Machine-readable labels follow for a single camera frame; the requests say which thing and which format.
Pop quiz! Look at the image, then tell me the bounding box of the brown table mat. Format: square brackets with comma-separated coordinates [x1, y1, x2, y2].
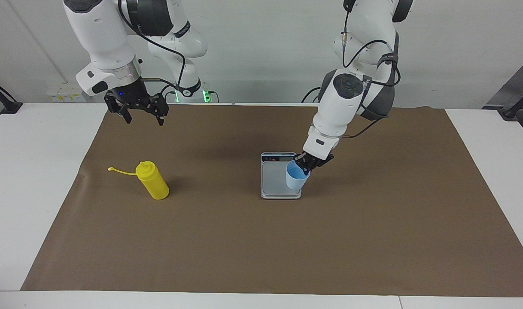
[20, 104, 523, 297]

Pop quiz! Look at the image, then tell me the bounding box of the light blue plastic cup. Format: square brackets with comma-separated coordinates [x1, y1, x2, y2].
[286, 160, 310, 190]

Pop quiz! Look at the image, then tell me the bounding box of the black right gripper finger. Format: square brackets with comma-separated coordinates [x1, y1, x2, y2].
[104, 91, 132, 124]
[152, 93, 170, 126]

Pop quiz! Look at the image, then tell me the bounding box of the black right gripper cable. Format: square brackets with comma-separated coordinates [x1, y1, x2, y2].
[118, 0, 187, 97]

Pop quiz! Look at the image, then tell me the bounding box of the silver digital kitchen scale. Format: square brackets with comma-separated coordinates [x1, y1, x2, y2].
[260, 152, 302, 200]

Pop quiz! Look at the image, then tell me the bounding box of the yellow squeeze bottle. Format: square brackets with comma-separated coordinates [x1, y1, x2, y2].
[108, 161, 170, 200]

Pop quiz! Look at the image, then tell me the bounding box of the black clamp stand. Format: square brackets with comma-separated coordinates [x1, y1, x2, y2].
[0, 76, 23, 114]
[498, 86, 523, 119]

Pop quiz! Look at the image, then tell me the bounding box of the white wall socket box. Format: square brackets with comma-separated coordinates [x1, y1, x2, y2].
[47, 86, 87, 103]

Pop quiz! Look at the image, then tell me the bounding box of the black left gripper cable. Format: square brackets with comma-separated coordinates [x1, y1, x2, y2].
[339, 0, 402, 139]

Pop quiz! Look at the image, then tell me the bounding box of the black arm base cable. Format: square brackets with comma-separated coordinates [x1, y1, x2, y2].
[159, 83, 179, 103]
[301, 87, 323, 103]

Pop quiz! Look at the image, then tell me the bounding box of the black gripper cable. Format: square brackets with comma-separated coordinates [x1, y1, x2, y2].
[339, 0, 402, 139]
[118, 0, 187, 97]

